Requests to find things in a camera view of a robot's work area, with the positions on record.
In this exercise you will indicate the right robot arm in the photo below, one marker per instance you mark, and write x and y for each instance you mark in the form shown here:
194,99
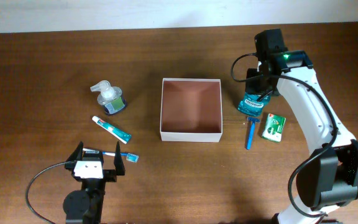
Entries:
328,179

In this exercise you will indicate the purple foam soap pump bottle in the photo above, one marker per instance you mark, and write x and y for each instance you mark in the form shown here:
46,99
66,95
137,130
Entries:
110,97

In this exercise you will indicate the blue disposable razor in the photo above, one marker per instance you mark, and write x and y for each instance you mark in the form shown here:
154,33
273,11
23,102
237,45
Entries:
253,121

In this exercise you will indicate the blue white toothbrush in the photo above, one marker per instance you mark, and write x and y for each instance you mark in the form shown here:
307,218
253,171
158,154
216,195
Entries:
129,156

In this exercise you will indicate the pink white box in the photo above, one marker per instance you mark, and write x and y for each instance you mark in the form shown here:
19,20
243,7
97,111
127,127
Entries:
191,110

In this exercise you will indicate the teal mouthwash bottle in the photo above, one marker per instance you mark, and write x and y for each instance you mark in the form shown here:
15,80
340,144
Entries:
251,106

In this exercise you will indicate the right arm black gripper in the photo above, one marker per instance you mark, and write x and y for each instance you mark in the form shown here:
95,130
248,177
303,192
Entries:
252,87

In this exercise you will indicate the green white toothpaste tube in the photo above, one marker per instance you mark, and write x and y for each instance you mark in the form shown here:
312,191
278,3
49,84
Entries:
117,133

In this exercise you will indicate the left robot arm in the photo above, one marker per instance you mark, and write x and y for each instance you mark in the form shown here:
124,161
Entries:
85,206

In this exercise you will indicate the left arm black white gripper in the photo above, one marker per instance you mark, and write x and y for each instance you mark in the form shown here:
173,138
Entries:
111,175

